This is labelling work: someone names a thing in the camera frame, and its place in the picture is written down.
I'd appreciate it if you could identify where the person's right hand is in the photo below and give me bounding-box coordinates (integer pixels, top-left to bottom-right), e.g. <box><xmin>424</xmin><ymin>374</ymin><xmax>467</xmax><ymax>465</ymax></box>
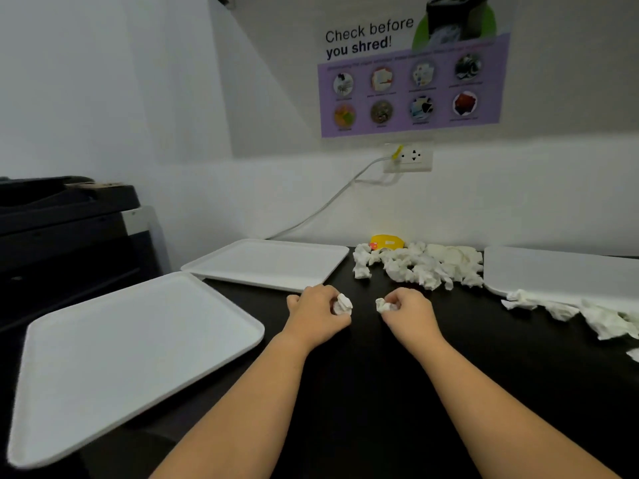
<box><xmin>382</xmin><ymin>287</ymin><xmax>446</xmax><ymax>356</ymax></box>

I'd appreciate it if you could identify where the person's left hand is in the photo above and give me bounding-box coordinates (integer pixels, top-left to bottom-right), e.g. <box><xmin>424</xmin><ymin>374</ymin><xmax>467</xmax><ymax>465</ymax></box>
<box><xmin>281</xmin><ymin>284</ymin><xmax>352</xmax><ymax>353</ymax></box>

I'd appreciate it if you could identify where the person's left forearm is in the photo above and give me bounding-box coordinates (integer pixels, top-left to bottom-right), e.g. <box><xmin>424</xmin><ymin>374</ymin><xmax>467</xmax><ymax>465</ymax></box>
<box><xmin>150</xmin><ymin>333</ymin><xmax>311</xmax><ymax>479</ymax></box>

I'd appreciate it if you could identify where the person's right forearm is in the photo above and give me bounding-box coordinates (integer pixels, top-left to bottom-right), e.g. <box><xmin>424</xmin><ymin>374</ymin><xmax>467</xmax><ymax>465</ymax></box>
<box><xmin>409</xmin><ymin>335</ymin><xmax>622</xmax><ymax>479</ymax></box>

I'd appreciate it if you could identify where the pile of crumpled white tissues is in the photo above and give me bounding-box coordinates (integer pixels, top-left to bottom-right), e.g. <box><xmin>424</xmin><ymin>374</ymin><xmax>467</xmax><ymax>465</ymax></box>
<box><xmin>352</xmin><ymin>240</ymin><xmax>485</xmax><ymax>291</ymax></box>

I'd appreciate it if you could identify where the row of crumpled white tissues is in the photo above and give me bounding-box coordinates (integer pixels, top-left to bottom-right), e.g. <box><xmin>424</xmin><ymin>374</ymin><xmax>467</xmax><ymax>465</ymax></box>
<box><xmin>501</xmin><ymin>289</ymin><xmax>639</xmax><ymax>364</ymax></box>

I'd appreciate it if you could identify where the large white plastic tray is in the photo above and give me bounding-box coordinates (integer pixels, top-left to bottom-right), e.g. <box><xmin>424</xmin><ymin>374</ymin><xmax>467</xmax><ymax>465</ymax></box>
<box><xmin>7</xmin><ymin>271</ymin><xmax>266</xmax><ymax>469</ymax></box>

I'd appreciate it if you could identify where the black printer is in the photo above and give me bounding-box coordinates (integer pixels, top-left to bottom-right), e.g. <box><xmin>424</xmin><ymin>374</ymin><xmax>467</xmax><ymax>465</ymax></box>
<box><xmin>0</xmin><ymin>175</ymin><xmax>173</xmax><ymax>335</ymax></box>

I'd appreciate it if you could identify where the white power cable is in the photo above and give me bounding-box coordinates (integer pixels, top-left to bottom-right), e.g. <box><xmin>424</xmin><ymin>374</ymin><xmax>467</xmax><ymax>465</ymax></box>
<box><xmin>267</xmin><ymin>155</ymin><xmax>402</xmax><ymax>241</ymax></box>

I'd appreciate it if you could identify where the white wall power outlet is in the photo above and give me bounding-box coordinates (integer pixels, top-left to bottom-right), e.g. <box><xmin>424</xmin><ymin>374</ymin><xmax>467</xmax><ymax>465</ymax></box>
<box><xmin>382</xmin><ymin>143</ymin><xmax>434</xmax><ymax>173</ymax></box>

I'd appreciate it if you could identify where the purple and white wall poster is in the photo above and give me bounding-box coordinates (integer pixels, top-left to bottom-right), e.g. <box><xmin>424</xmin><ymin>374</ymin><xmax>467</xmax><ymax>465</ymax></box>
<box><xmin>318</xmin><ymin>0</ymin><xmax>515</xmax><ymax>138</ymax></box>

